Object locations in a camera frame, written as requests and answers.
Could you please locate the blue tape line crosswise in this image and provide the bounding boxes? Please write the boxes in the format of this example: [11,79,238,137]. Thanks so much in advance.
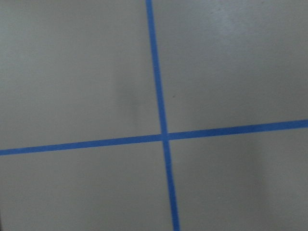
[0,119,308,156]

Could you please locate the blue tape line lengthwise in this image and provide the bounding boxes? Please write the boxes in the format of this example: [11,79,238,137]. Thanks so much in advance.
[145,0,180,231]

